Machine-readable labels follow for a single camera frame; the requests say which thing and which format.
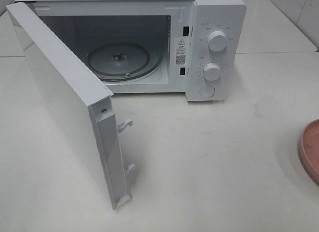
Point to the round white door button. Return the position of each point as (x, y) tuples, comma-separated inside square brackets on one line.
[(207, 91)]

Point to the white control knob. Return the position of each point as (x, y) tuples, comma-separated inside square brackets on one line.
[(217, 40), (211, 72)]

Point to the white microwave door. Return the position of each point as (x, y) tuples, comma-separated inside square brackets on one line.
[(77, 100)]

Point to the pink round plate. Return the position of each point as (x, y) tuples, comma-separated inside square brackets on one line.
[(309, 150)]

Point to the glass microwave turntable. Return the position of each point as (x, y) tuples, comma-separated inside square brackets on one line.
[(123, 61)]

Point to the white warning label sticker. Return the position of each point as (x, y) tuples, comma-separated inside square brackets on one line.
[(180, 52)]

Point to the white microwave oven body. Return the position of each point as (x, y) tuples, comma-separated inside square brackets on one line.
[(84, 25)]

